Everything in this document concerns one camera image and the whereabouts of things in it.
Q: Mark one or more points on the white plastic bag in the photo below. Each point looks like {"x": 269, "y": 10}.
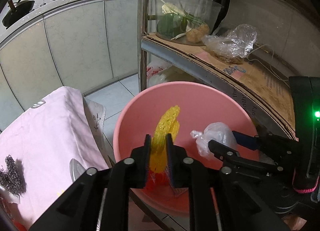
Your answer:
{"x": 218, "y": 132}

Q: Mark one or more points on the white bag under shelf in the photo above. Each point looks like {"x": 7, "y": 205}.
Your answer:
{"x": 154, "y": 70}

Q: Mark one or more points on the clear plastic bag shelf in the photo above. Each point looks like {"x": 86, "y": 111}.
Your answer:
{"x": 234, "y": 46}

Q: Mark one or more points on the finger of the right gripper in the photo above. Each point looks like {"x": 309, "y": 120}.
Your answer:
{"x": 233, "y": 163}
{"x": 257, "y": 142}

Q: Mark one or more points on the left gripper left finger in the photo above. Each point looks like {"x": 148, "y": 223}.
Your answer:
{"x": 132, "y": 172}

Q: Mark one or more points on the pink plastic basin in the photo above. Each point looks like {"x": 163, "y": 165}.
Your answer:
{"x": 200, "y": 106}

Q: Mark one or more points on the black wok left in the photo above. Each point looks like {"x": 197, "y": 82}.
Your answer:
{"x": 17, "y": 10}

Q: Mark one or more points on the metal shelf rack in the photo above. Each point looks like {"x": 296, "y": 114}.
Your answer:
{"x": 190, "y": 53}

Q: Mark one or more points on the pink floral tablecloth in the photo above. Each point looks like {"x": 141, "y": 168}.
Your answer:
{"x": 60, "y": 127}

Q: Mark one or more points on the steel wool scrubber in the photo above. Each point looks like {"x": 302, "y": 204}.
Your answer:
{"x": 11, "y": 178}

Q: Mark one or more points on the yellow foam net front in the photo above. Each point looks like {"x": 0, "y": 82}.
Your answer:
{"x": 168, "y": 124}

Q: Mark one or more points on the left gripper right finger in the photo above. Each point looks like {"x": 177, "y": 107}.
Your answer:
{"x": 182, "y": 168}

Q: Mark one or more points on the clear vegetable container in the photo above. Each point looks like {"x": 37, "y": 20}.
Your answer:
{"x": 185, "y": 21}

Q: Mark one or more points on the cardboard shelf liner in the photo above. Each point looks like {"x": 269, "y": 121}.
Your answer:
{"x": 237, "y": 68}

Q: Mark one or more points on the white kitchen cabinet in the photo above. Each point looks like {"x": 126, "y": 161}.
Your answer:
{"x": 83, "y": 44}

